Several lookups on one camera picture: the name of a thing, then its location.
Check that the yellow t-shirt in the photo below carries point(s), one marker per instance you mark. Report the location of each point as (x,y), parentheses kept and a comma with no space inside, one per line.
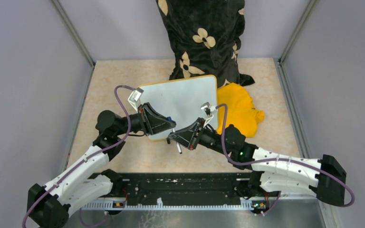
(242,113)

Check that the white marker pen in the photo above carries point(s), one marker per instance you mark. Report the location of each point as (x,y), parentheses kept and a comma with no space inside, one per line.
(179,148)

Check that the yellow-framed whiteboard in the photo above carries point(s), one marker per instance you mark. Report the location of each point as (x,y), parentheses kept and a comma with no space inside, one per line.
(181,99)

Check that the black floral blanket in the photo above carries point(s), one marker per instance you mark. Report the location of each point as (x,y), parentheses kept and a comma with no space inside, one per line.
(204,36)

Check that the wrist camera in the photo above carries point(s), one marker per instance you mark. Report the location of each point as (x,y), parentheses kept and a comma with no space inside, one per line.
(209,112)
(134,98)

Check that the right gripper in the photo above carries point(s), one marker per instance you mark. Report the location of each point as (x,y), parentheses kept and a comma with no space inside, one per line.
(187,136)

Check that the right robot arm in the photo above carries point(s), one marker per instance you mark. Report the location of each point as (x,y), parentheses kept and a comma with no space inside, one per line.
(322,178)

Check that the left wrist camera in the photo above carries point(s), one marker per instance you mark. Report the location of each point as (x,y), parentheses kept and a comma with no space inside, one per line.
(134,98)

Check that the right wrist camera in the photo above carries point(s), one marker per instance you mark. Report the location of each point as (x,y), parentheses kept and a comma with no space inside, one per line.
(209,112)

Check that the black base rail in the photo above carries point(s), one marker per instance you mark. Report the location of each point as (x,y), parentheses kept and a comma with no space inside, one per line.
(189,191)

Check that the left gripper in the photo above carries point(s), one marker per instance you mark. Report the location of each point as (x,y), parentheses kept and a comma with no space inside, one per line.
(157,124)

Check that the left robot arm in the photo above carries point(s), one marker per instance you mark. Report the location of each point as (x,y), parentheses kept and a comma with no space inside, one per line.
(52,204)

